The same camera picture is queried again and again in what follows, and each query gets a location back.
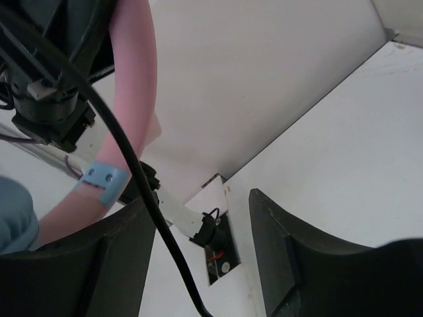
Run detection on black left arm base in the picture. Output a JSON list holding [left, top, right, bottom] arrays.
[[205, 211, 240, 286]]

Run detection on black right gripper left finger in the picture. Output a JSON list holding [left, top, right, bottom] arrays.
[[1, 199, 155, 316]]

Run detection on thin black headphone cable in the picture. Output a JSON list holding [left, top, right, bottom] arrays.
[[0, 6, 215, 317]]

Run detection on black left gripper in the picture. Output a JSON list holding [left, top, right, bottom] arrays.
[[1, 1, 116, 152]]

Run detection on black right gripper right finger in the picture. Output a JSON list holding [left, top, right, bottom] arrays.
[[249, 189, 422, 316]]

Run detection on pink blue cat-ear headphones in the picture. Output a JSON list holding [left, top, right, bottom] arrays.
[[1, 1, 159, 254]]

